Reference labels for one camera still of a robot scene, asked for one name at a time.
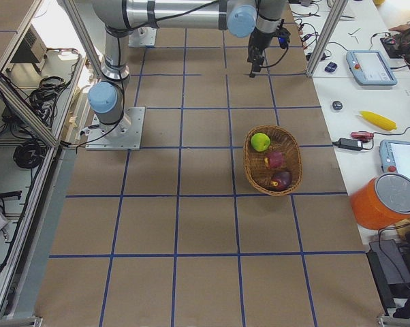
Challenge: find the round dark puck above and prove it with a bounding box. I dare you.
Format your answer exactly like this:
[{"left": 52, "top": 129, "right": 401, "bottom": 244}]
[{"left": 332, "top": 100, "right": 343, "bottom": 111}]

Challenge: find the teach pendant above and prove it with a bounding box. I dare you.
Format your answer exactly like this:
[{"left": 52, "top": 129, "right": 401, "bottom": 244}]
[
  {"left": 345, "top": 50, "right": 397, "bottom": 86},
  {"left": 379, "top": 140, "right": 410, "bottom": 178}
]

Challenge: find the black power adapter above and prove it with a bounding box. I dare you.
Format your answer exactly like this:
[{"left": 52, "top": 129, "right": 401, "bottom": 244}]
[{"left": 332, "top": 138, "right": 364, "bottom": 151}]

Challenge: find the lower teach pendant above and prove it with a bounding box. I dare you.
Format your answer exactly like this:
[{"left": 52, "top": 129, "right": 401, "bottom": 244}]
[{"left": 379, "top": 140, "right": 410, "bottom": 178}]

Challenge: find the aluminium frame post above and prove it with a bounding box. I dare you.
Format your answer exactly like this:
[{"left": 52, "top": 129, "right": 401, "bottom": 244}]
[{"left": 306, "top": 0, "right": 348, "bottom": 78}]

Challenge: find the dark purple apple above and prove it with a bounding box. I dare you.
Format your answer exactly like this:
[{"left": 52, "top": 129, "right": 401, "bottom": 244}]
[{"left": 270, "top": 171, "right": 292, "bottom": 191}]

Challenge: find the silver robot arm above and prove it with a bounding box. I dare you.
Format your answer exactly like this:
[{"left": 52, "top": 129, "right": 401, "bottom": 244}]
[{"left": 89, "top": 1, "right": 289, "bottom": 137}]

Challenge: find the red small tool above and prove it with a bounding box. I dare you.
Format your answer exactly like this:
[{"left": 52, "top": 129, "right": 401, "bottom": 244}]
[{"left": 350, "top": 131, "right": 374, "bottom": 142}]

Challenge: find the green apple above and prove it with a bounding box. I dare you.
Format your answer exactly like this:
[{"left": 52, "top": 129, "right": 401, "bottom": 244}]
[{"left": 250, "top": 133, "right": 271, "bottom": 152}]

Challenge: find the woven wicker basket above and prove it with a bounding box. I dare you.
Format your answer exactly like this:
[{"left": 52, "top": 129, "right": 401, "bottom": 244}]
[{"left": 243, "top": 125, "right": 302, "bottom": 196}]

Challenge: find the yellow toy corn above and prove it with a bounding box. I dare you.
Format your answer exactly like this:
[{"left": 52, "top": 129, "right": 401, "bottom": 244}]
[{"left": 359, "top": 110, "right": 397, "bottom": 131}]

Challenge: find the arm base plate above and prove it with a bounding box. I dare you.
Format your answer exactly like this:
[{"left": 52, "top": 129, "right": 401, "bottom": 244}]
[
  {"left": 85, "top": 107, "right": 145, "bottom": 151},
  {"left": 128, "top": 27, "right": 157, "bottom": 48}
]

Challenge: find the orange bucket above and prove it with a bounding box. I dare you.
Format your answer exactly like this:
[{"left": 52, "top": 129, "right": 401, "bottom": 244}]
[{"left": 350, "top": 173, "right": 410, "bottom": 230}]

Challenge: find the red apple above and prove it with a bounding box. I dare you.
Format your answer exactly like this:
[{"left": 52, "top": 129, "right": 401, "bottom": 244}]
[{"left": 264, "top": 151, "right": 285, "bottom": 169}]

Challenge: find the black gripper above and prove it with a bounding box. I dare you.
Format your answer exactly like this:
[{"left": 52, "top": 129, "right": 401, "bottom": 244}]
[{"left": 247, "top": 27, "right": 272, "bottom": 78}]

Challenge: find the upper teach pendant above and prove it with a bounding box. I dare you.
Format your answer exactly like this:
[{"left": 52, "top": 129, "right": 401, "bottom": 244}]
[{"left": 345, "top": 50, "right": 397, "bottom": 86}]

